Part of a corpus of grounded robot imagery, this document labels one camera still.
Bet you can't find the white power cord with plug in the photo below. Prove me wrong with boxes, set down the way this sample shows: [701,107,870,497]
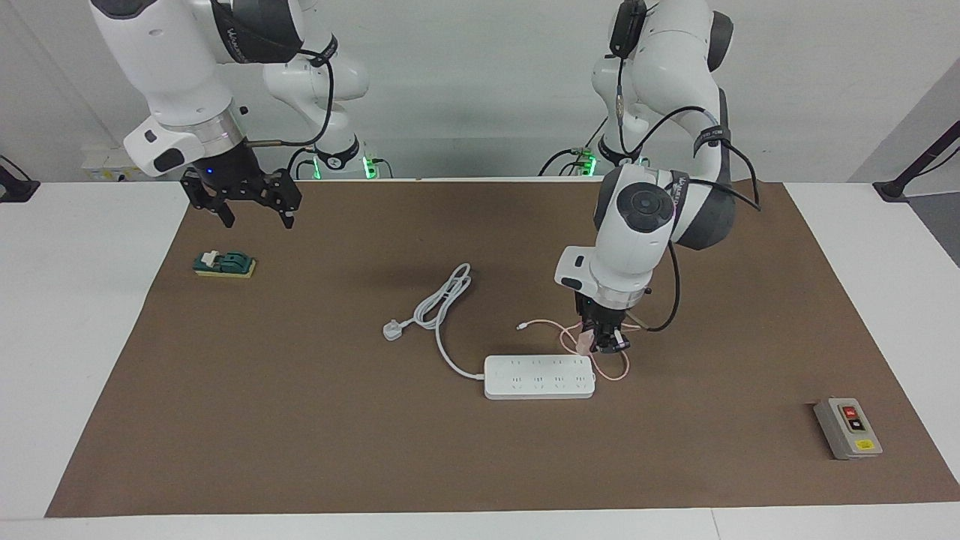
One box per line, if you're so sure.
[382,262,488,380]

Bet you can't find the brown table mat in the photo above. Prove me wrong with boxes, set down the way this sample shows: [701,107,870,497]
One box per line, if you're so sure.
[45,180,960,518]

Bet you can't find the black clamp stand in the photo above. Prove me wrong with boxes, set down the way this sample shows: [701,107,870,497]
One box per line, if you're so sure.
[0,155,41,203]
[874,120,960,202]

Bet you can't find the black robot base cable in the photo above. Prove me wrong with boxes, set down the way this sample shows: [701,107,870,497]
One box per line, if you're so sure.
[287,146,392,181]
[538,116,602,179]

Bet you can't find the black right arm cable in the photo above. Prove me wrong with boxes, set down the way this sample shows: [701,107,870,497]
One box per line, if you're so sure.
[247,37,335,147]

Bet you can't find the white power strip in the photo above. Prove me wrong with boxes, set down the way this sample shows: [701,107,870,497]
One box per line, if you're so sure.
[484,355,596,401]

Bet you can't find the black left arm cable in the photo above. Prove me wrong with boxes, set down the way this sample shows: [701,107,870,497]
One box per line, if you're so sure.
[613,45,762,333]

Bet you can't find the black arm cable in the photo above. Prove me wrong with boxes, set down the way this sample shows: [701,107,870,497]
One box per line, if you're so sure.
[247,37,335,147]
[613,45,762,333]

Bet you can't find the grey on-off switch box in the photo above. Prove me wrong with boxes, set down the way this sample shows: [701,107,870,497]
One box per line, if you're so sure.
[814,397,884,461]

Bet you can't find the pink charging cable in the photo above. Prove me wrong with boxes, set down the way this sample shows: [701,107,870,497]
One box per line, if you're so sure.
[517,319,647,382]

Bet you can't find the white wall socket box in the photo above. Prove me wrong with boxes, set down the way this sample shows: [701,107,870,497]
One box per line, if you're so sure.
[81,146,151,182]

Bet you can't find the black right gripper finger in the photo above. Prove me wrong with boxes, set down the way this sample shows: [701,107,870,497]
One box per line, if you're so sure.
[180,171,235,229]
[259,170,303,229]

